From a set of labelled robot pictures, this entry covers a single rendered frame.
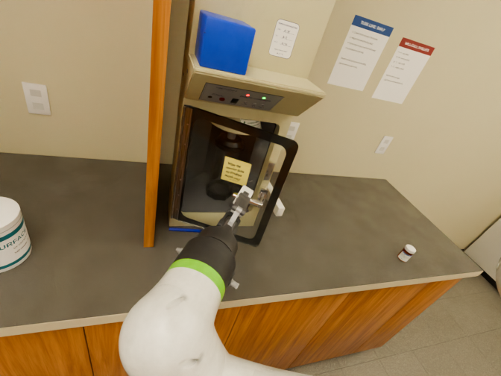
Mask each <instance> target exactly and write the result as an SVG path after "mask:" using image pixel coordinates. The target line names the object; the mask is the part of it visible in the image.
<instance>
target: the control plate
mask: <svg viewBox="0 0 501 376"><path fill-rule="evenodd" d="M246 94H250V96H246ZM209 95H211V96H212V98H208V96H209ZM262 97H266V99H262ZM219 98H225V100H224V101H220V100H219ZM233 98H236V99H239V100H238V102H237V103H236V104H234V103H230V102H231V101H232V99H233ZM283 98H284V97H282V96H278V95H271V94H267V93H259V92H254V91H250V90H243V89H239V88H234V87H227V86H222V85H218V84H211V83H207V82H206V83H205V85H204V88H203V90H202V93H201V95H200V98H199V100H204V101H212V102H218V103H222V104H231V105H236V106H241V107H249V108H255V109H260V110H268V111H269V110H270V109H271V108H273V107H274V106H275V105H276V104H277V103H278V102H279V101H281V100H282V99H283ZM244 101H246V102H247V103H246V104H245V103H244ZM253 103H256V104H255V106H254V105H253ZM262 104H264V105H265V106H264V107H262V106H261V105H262Z"/></svg>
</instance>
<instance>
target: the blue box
mask: <svg viewBox="0 0 501 376"><path fill-rule="evenodd" d="M255 33H256V29H255V28H253V27H251V26H250V25H249V24H247V23H245V22H243V21H241V20H237V19H233V18H230V17H227V16H222V15H220V14H217V13H212V12H209V11H206V10H200V14H199V20H198V32H197V38H196V44H195V56H196V58H197V60H198V63H199V65H200V66H202V67H206V68H210V69H217V70H221V71H224V72H231V73H235V74H239V75H245V74H246V71H247V67H248V62H249V58H250V55H251V49H252V46H253V40H254V37H255Z"/></svg>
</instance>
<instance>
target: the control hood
mask: <svg viewBox="0 0 501 376"><path fill-rule="evenodd" d="M206 82H207V83H211V84H218V85H222V86H227V87H234V88H239V89H243V90H250V91H254V92H259V93H267V94H271V95H278V96H282V97H284V98H283V99H282V100H281V101H279V102H278V103H277V104H276V105H275V106H274V107H273V108H271V109H270V110H269V111H268V110H262V111H267V112H272V113H281V114H286V115H291V116H299V115H300V114H302V113H303V112H304V111H306V110H308V109H309V108H310V107H311V106H313V105H314V104H316V103H318V102H319V101H320V100H321V99H323V98H324V97H325V96H326V93H325V92H324V91H323V90H321V89H320V88H318V87H317V86H315V85H314V84H313V83H312V82H311V81H309V80H308V79H305V78H299V77H296V76H292V75H286V74H283V73H279V72H272V71H269V70H265V69H259V68H255V67H252V66H248V67H247V71H246V74H245V75H239V74H235V73H231V72H224V71H221V70H217V69H210V68H206V67H202V66H200V65H199V63H198V60H197V58H196V56H195V54H191V53H190V54H189V58H188V64H187V71H186V84H185V90H184V96H185V98H187V99H191V100H197V101H204V100H199V98H200V95H201V93H202V90H203V88H204V85H205V83H206ZM205 102H211V103H216V104H222V103H218V102H212V101H205ZM225 105H230V106H234V107H241V106H236V105H231V104H225ZM243 108H248V109H253V110H260V109H255V108H249V107H243Z"/></svg>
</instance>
